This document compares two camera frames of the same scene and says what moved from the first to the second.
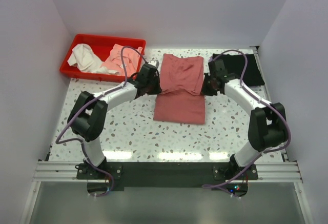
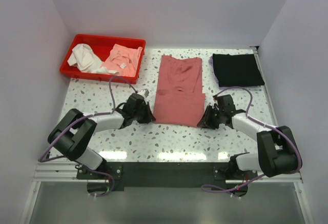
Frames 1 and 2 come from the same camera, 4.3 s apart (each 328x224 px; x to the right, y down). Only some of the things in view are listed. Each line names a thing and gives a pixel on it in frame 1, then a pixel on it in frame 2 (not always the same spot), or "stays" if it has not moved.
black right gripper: [205, 91] → [205, 121]
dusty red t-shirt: [181, 100] stays
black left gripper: [157, 90] → [148, 117]
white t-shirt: [83, 57] stays
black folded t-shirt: [235, 63] stays
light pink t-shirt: [131, 58] stays
